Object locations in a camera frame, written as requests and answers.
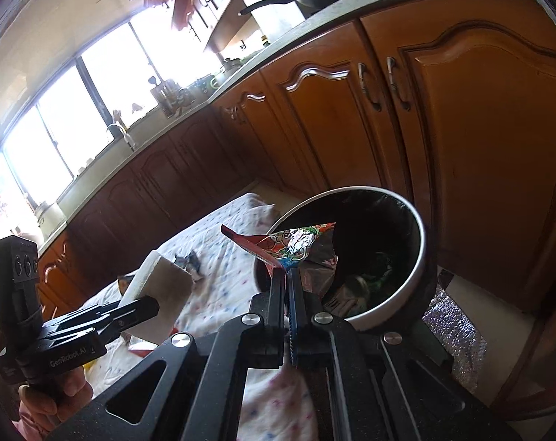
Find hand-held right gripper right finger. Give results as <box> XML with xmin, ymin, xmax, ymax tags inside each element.
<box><xmin>287</xmin><ymin>266</ymin><xmax>522</xmax><ymax>441</ymax></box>

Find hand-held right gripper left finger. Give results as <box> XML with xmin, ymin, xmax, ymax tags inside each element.
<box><xmin>43</xmin><ymin>269</ymin><xmax>290</xmax><ymax>441</ymax></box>

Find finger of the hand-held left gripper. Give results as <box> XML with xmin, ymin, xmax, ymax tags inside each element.
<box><xmin>41</xmin><ymin>296</ymin><xmax>161</xmax><ymax>347</ymax></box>

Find white paper box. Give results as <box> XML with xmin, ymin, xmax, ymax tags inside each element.
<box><xmin>122</xmin><ymin>249</ymin><xmax>195</xmax><ymax>345</ymax></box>

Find colourful foil snack wrapper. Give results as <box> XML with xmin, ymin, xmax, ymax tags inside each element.
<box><xmin>220</xmin><ymin>221</ymin><xmax>340</xmax><ymax>299</ymax></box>

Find black trash can white rim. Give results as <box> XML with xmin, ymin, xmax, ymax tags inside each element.
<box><xmin>251</xmin><ymin>186</ymin><xmax>439</xmax><ymax>331</ymax></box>

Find person's left hand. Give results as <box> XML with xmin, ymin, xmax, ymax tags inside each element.
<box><xmin>18</xmin><ymin>366</ymin><xmax>95</xmax><ymax>437</ymax></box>

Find white dotted tablecloth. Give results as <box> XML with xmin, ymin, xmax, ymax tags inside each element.
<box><xmin>82</xmin><ymin>193</ymin><xmax>320</xmax><ymax>441</ymax></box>

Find small grey crumpled wrapper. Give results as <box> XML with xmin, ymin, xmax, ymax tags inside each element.
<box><xmin>174</xmin><ymin>252</ymin><xmax>205</xmax><ymax>281</ymax></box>

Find white rice cooker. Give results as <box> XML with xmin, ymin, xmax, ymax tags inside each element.
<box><xmin>33</xmin><ymin>202</ymin><xmax>67</xmax><ymax>240</ymax></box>

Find silver foil bag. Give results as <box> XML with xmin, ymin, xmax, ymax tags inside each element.
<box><xmin>422</xmin><ymin>271</ymin><xmax>487</xmax><ymax>389</ymax></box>

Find chrome sink faucet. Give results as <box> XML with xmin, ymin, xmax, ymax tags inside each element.
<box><xmin>105</xmin><ymin>122</ymin><xmax>136</xmax><ymax>150</ymax></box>

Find kitchen window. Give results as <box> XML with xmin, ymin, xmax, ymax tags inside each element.
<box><xmin>2</xmin><ymin>9</ymin><xmax>223</xmax><ymax>203</ymax></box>

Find knife rack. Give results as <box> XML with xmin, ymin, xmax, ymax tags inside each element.
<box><xmin>149</xmin><ymin>76</ymin><xmax>182</xmax><ymax>118</ymax></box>

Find wooden lower kitchen cabinets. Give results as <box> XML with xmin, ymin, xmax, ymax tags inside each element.
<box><xmin>36</xmin><ymin>0</ymin><xmax>556</xmax><ymax>322</ymax></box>

